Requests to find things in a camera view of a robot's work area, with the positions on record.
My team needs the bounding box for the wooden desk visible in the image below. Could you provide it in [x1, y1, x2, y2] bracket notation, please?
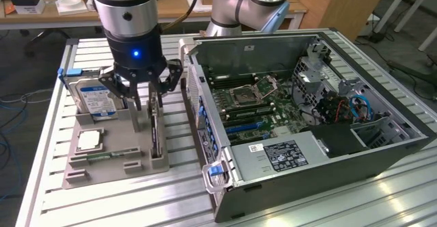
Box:
[0, 0, 307, 31]

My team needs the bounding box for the grey power supply unit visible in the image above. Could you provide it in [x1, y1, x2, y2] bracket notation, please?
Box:
[228, 131, 328, 182]

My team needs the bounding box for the grey parts rack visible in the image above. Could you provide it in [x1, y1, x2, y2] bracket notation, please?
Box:
[60, 83, 171, 190]

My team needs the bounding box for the white box with black lid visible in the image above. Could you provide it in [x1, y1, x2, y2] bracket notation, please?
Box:
[9, 0, 45, 15]

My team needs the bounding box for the hard disk with blue caddy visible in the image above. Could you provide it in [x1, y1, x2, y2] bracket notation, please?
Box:
[57, 67, 128, 122]

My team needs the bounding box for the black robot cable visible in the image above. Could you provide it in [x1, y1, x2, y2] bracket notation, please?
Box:
[159, 0, 199, 30]

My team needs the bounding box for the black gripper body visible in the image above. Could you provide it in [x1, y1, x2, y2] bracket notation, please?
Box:
[104, 24, 168, 82]

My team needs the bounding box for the red wire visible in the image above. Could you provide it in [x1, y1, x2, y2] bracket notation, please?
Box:
[334, 99, 347, 122]

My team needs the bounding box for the black power adapter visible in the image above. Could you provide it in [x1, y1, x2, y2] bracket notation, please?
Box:
[366, 31, 386, 44]

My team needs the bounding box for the wooden cabinet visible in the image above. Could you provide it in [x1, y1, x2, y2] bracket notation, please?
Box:
[299, 0, 393, 41]

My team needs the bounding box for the black open PC case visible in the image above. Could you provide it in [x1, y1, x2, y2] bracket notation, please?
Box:
[177, 31, 437, 224]

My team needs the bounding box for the silver disk bay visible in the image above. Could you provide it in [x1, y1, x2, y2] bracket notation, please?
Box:
[350, 116, 411, 151]

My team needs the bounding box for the blue wire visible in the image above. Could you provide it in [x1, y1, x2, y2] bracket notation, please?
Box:
[350, 95, 375, 121]

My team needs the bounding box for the green graphics card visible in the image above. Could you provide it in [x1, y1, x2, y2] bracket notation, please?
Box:
[147, 82, 165, 160]

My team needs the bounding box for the blue expansion slot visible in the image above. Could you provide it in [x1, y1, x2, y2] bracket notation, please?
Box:
[223, 121, 260, 133]

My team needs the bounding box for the black installed RAM stick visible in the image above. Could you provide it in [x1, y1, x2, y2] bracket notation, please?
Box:
[224, 105, 274, 118]

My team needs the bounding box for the white paper stack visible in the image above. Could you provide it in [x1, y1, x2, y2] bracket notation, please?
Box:
[184, 0, 212, 13]

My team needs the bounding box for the green RAM stick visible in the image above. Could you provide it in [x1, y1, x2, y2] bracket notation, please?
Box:
[84, 149, 140, 161]

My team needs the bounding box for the black chair base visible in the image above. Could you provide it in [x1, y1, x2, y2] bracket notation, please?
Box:
[20, 27, 105, 57]

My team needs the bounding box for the white tape dispenser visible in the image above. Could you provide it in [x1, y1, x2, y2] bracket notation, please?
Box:
[54, 0, 88, 16]

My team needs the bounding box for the green motherboard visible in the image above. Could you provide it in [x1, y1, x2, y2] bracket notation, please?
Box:
[204, 68, 319, 146]

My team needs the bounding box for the white table frame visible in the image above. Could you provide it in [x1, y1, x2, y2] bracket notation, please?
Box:
[372, 0, 437, 52]

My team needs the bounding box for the silver drive cage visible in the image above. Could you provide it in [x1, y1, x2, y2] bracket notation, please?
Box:
[294, 39, 344, 106]

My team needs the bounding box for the CPU socket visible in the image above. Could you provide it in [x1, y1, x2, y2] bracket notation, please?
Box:
[228, 84, 264, 108]

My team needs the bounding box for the silver CPU chip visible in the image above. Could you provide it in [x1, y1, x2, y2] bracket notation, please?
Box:
[74, 130, 104, 151]

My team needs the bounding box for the metal socket cover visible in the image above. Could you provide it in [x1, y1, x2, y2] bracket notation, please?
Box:
[254, 74, 279, 95]

